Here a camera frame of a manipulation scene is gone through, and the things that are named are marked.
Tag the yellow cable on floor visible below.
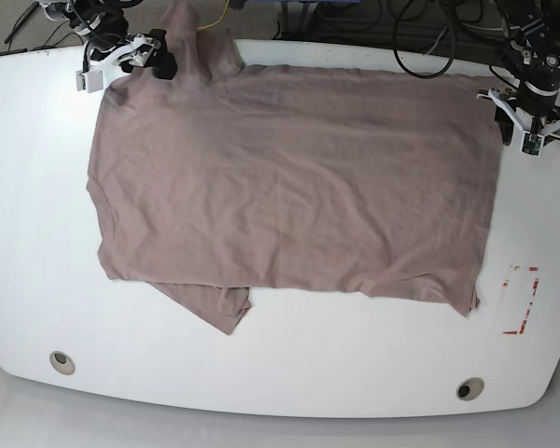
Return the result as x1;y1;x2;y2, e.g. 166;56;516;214
198;0;230;33

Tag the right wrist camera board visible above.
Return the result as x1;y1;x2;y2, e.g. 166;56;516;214
76;70;104;93

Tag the red tape rectangle marking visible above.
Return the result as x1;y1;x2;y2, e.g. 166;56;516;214
499;265;541;335

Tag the table grommet hole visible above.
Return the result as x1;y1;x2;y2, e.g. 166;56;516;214
49;351;76;376
455;377;484;401

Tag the mauve t-shirt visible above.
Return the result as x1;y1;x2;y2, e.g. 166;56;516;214
87;1;502;333

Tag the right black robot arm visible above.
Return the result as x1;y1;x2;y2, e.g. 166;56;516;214
38;0;177;90

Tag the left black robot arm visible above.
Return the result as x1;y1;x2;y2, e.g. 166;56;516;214
478;1;560;156

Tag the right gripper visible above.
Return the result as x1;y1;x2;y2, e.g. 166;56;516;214
86;29;177;79

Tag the left table grommet hole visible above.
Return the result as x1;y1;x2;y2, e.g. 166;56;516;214
49;351;76;376

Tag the right table grommet hole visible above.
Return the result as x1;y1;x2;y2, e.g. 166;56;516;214
455;377;484;401

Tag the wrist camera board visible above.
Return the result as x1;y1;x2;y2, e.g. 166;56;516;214
76;70;104;93
521;132;544;157

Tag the black floor cable left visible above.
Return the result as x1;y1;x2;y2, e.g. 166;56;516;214
4;0;97;48

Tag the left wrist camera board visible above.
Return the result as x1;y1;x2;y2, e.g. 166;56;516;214
521;132;544;157

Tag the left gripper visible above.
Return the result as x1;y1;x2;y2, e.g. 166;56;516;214
477;89;560;146

